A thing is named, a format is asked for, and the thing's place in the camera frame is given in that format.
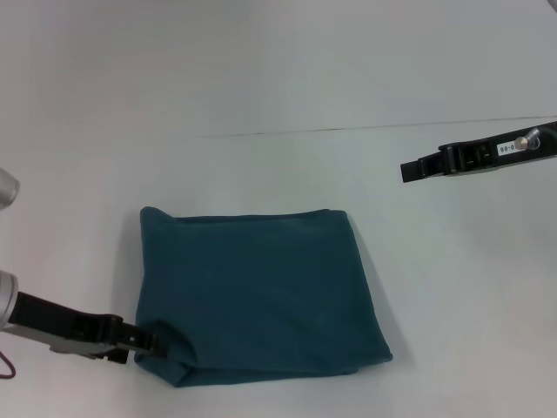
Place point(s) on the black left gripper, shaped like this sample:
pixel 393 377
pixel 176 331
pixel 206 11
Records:
pixel 61 324

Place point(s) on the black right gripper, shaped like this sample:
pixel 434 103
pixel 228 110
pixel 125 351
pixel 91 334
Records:
pixel 500 150

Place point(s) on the teal blue shirt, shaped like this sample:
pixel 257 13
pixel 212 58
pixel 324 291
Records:
pixel 261 296

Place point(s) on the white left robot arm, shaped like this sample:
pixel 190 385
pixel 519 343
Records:
pixel 6 300

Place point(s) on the clear right gripper plug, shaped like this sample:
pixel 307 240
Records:
pixel 525 141

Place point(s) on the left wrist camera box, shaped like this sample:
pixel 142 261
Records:
pixel 8 189

